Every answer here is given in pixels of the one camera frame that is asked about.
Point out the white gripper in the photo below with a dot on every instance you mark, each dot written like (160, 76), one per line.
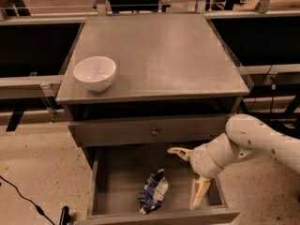
(203, 162)

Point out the blue chip bag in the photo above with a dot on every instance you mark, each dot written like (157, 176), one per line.
(153, 192)

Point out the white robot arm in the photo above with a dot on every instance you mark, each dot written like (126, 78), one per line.
(244, 137)

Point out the brass drawer knob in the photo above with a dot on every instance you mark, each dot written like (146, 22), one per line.
(154, 132)

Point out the open grey middle drawer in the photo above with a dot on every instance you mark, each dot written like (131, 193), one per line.
(119, 173)

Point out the grey wooden drawer cabinet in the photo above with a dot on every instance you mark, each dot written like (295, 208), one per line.
(166, 65)

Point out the grey top drawer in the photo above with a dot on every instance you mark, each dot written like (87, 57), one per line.
(172, 129)

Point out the black object on floor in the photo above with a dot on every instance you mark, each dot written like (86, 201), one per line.
(64, 218)

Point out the white ceramic bowl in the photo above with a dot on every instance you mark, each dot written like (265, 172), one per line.
(95, 73)

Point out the grey metal rail right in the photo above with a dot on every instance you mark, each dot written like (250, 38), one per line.
(269, 69)

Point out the grey metal rail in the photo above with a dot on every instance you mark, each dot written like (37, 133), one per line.
(269, 69)
(29, 87)

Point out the grey metal rail left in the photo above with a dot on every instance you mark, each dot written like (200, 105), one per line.
(29, 87)

